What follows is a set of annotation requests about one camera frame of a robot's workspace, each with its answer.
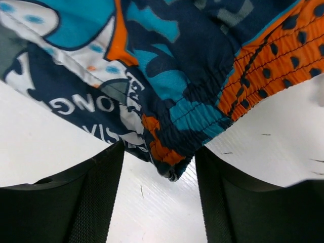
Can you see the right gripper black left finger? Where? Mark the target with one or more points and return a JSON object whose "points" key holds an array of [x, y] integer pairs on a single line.
{"points": [[74, 205]]}

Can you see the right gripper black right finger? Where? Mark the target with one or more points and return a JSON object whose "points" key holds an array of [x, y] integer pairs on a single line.
{"points": [[240, 208]]}

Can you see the colourful patterned shorts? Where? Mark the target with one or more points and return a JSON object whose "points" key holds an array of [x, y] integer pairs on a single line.
{"points": [[164, 77]]}

